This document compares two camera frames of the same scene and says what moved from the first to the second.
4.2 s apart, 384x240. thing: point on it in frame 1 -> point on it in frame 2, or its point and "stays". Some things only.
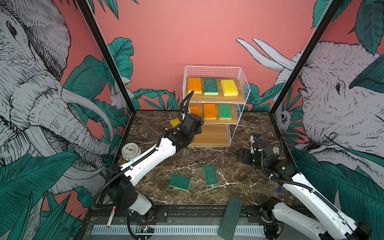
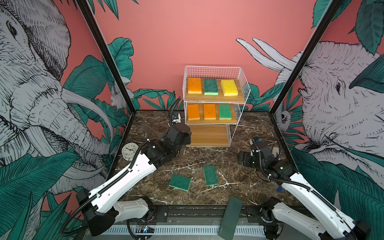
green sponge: [210, 87] stays
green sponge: [210, 175] stays
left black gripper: [199, 131] -> [188, 139]
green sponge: [180, 182] stays
